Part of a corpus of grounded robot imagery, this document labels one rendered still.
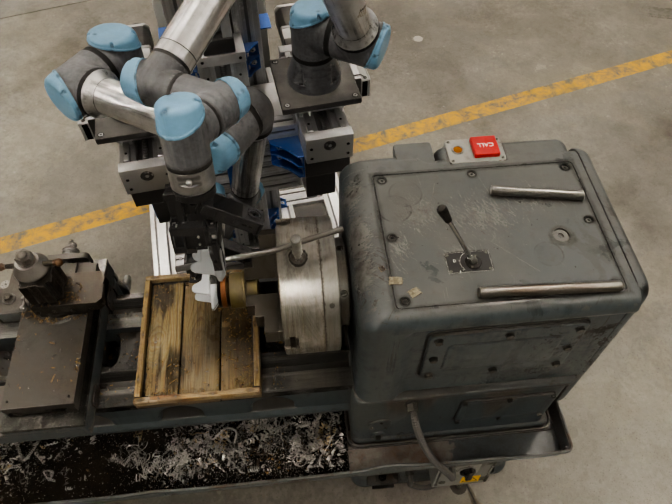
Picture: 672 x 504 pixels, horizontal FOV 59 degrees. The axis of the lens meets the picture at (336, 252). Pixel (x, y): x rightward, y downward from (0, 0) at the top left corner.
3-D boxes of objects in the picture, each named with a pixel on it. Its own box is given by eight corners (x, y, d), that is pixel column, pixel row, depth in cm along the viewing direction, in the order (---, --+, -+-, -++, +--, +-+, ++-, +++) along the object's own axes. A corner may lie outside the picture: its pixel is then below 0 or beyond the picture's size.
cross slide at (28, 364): (103, 259, 163) (97, 249, 159) (80, 411, 138) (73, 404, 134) (40, 264, 162) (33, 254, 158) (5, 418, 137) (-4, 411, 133)
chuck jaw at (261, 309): (294, 289, 136) (297, 334, 128) (295, 302, 140) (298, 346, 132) (245, 293, 135) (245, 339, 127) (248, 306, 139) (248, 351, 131)
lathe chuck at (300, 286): (315, 251, 161) (313, 190, 132) (325, 366, 148) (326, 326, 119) (281, 253, 160) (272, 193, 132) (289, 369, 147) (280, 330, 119)
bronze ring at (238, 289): (256, 260, 138) (216, 263, 138) (257, 295, 133) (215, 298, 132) (260, 282, 146) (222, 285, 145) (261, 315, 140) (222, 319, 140)
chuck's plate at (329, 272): (328, 250, 161) (329, 189, 133) (340, 365, 148) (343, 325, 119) (315, 251, 161) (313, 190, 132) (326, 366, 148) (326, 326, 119)
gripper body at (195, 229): (179, 232, 111) (166, 176, 103) (226, 228, 112) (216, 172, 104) (175, 258, 105) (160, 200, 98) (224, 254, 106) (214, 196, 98)
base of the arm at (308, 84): (283, 65, 173) (280, 35, 165) (334, 57, 175) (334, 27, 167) (293, 99, 165) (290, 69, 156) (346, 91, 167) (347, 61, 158)
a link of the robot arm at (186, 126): (215, 92, 93) (182, 115, 87) (225, 154, 100) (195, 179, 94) (173, 84, 96) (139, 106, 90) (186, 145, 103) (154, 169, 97)
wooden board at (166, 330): (258, 274, 167) (256, 266, 164) (262, 398, 146) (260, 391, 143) (149, 283, 165) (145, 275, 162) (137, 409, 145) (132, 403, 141)
